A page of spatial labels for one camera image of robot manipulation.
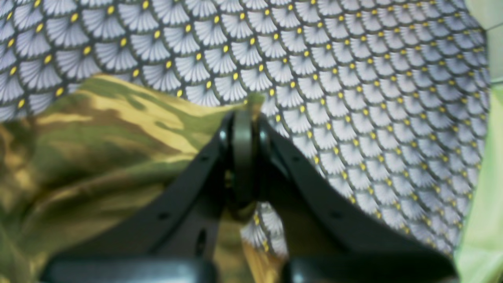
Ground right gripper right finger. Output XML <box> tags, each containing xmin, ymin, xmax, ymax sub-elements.
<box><xmin>232</xmin><ymin>110</ymin><xmax>449</xmax><ymax>262</ymax></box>

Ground camouflage T-shirt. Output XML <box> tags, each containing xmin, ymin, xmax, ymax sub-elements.
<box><xmin>1</xmin><ymin>75</ymin><xmax>264</xmax><ymax>283</ymax></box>

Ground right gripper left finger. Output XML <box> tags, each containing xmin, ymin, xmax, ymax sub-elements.
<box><xmin>59</xmin><ymin>112</ymin><xmax>236</xmax><ymax>260</ymax></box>

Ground purple fan-pattern tablecloth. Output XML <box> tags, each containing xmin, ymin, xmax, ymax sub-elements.
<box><xmin>0</xmin><ymin>0</ymin><xmax>490</xmax><ymax>253</ymax></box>

